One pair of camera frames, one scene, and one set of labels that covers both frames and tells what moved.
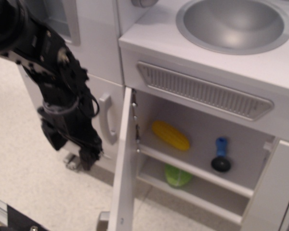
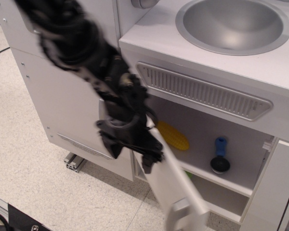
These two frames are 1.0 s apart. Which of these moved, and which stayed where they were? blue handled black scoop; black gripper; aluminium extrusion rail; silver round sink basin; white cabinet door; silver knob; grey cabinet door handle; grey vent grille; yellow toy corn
Moved: white cabinet door; black gripper; grey cabinet door handle
Stayed: silver round sink basin; aluminium extrusion rail; silver knob; yellow toy corn; blue handled black scoop; grey vent grille
